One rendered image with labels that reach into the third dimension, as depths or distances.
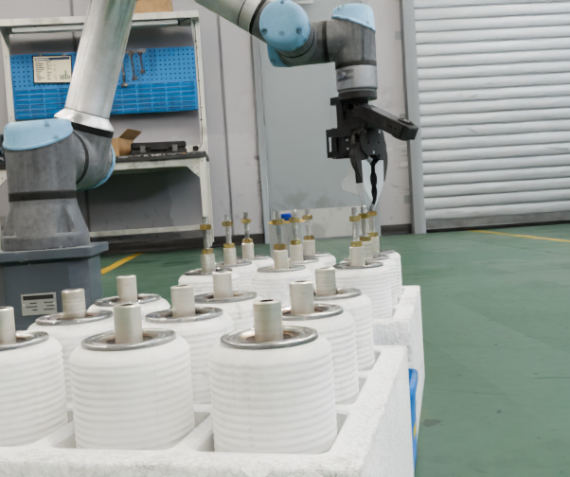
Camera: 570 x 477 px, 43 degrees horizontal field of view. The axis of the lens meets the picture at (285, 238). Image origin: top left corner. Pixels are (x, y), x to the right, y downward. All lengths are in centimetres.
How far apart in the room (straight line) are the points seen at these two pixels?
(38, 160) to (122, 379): 79
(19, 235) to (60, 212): 8
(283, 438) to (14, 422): 22
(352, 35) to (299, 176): 490
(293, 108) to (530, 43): 211
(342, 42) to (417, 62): 505
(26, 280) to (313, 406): 83
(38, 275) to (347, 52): 66
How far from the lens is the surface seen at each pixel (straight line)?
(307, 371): 53
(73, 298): 75
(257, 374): 52
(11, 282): 130
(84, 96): 145
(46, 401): 64
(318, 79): 629
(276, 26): 120
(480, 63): 657
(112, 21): 145
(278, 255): 110
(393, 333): 102
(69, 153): 134
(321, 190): 621
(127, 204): 624
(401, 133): 126
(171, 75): 616
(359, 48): 132
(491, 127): 652
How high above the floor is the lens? 36
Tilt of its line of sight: 3 degrees down
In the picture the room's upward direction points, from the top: 4 degrees counter-clockwise
